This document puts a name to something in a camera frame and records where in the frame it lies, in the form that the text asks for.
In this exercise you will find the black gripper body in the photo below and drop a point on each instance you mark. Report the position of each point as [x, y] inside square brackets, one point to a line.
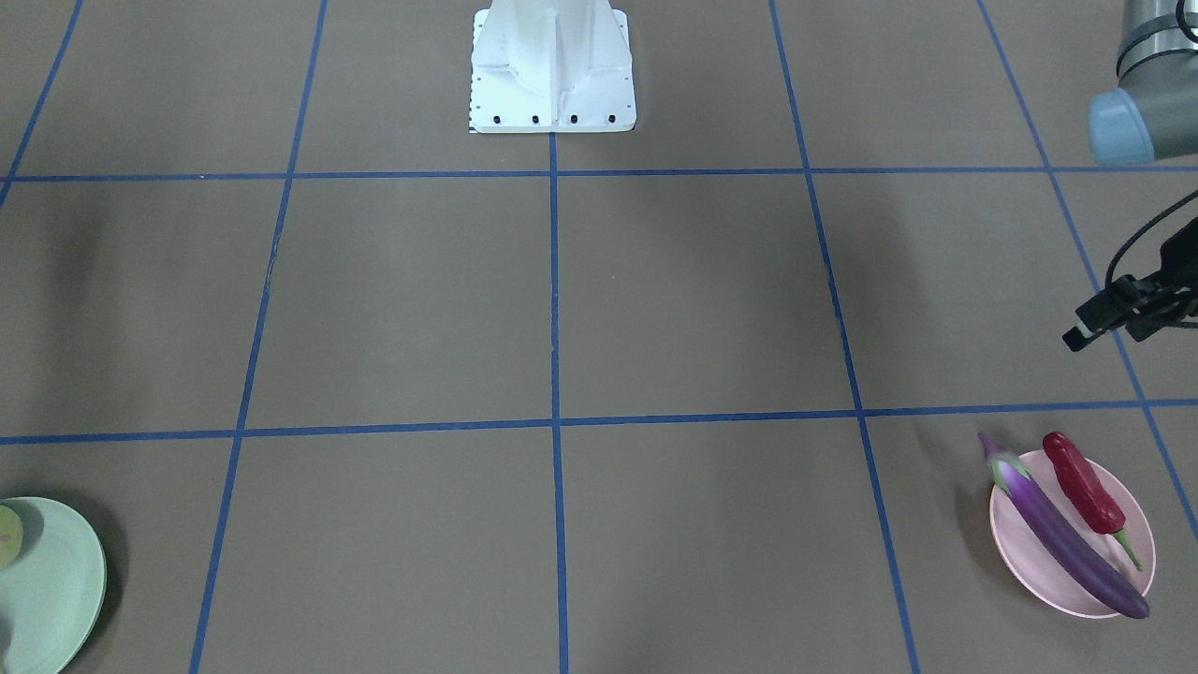
[1144, 310]

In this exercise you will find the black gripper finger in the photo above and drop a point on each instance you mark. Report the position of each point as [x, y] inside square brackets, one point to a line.
[1112, 308]

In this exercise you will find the red chili pepper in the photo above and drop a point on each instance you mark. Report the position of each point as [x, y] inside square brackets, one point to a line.
[1080, 484]

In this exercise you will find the purple eggplant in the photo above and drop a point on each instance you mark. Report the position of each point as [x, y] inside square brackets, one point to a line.
[1084, 574]

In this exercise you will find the yellow-pink peach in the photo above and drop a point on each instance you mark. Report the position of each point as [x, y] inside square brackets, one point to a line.
[11, 536]

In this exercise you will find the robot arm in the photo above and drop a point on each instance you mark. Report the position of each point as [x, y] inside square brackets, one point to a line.
[1149, 117]

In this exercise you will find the pink plate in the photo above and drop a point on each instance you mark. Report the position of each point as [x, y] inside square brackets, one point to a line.
[1137, 529]

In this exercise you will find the light green plate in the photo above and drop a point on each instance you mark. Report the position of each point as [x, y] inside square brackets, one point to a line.
[53, 594]

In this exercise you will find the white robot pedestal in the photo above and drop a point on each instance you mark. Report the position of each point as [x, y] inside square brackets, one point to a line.
[541, 67]

